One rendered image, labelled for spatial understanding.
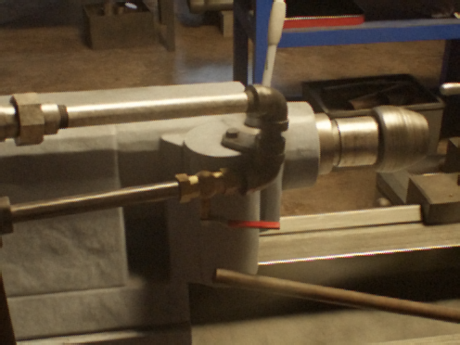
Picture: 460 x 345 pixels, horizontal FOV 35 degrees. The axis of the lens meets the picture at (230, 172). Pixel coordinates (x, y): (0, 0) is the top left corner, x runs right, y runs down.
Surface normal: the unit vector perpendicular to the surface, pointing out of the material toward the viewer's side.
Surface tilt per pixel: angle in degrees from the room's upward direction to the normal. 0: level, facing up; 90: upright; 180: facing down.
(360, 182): 0
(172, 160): 79
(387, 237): 0
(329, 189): 0
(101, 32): 90
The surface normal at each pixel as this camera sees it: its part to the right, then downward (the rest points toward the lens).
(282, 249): 0.00, -0.88
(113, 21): 0.30, 0.46
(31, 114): 0.45, -0.14
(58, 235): 0.15, 0.15
